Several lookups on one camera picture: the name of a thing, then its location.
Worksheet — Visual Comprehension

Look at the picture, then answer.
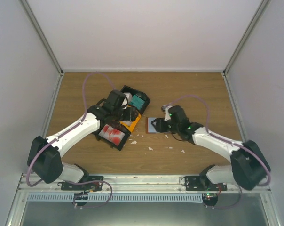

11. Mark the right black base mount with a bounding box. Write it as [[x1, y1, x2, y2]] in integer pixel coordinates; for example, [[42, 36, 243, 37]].
[[180, 176, 228, 192]]

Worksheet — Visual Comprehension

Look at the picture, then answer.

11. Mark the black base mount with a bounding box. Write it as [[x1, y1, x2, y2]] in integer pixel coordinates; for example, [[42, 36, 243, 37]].
[[57, 175, 103, 192], [180, 176, 228, 192]]

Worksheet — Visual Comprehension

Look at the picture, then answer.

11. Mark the black bin with red cards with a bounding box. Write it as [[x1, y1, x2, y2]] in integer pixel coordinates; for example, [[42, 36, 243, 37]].
[[92, 122, 132, 151]]

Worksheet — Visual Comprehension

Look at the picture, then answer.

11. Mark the brown leather card holder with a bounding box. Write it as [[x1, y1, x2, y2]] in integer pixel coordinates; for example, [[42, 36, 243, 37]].
[[145, 117, 172, 138]]

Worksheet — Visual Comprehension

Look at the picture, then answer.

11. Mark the grey slotted cable duct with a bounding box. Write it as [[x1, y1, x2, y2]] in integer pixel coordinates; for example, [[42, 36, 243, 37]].
[[27, 192, 203, 203]]

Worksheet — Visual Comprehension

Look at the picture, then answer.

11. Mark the red patterned card stack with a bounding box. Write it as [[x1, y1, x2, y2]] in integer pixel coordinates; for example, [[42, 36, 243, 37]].
[[98, 124, 125, 146]]

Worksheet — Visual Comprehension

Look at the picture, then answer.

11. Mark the black bin with teal cards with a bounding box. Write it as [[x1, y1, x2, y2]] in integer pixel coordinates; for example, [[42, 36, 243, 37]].
[[121, 85, 150, 115]]

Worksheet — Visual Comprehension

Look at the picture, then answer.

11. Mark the aluminium front rail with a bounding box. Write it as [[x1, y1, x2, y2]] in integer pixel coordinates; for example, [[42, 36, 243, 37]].
[[17, 173, 271, 192]]

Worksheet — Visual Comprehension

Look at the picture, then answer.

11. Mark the orange plastic bin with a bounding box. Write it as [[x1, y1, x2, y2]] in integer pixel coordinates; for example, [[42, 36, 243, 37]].
[[120, 114, 141, 132]]

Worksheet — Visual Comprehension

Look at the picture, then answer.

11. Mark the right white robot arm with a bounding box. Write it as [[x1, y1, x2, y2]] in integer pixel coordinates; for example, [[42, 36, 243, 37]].
[[151, 105, 271, 191]]

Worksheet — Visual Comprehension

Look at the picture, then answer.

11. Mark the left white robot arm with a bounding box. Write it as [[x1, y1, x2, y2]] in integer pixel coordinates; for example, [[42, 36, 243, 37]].
[[27, 90, 141, 190]]

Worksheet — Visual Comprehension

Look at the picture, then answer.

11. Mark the teal card stack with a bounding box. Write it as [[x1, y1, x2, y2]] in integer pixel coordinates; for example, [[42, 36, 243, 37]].
[[129, 95, 145, 110]]

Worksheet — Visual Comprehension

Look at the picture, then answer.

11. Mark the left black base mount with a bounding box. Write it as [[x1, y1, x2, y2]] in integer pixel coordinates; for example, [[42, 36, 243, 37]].
[[57, 175, 103, 192]]

